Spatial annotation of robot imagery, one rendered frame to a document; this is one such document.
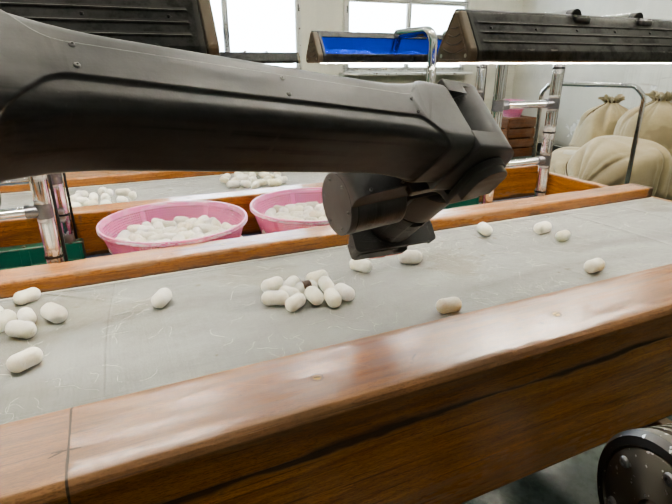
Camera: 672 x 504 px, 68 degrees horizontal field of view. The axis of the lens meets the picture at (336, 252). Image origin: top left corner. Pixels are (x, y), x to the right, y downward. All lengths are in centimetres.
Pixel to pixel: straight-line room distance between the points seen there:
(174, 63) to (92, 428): 30
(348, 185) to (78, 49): 24
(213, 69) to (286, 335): 38
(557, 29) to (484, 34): 15
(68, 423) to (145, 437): 7
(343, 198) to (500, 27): 48
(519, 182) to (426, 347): 106
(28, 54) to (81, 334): 46
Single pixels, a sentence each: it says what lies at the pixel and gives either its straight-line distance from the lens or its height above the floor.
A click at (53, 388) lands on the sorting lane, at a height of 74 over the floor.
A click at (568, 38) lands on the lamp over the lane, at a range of 92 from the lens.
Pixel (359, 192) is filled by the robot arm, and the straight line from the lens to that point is 41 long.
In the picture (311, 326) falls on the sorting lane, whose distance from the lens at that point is 61.
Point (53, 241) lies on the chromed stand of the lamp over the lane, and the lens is 84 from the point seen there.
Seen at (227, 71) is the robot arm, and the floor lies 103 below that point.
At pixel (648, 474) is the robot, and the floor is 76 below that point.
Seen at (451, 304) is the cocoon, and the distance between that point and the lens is 64.
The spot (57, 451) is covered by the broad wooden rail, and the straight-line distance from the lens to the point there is 46.
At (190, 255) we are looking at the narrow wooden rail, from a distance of 79.
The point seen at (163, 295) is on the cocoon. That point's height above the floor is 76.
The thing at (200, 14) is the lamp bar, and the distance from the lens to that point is 64.
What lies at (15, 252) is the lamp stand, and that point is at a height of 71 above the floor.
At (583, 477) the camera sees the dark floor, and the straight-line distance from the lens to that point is 161.
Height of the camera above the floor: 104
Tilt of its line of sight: 21 degrees down
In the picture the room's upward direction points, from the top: straight up
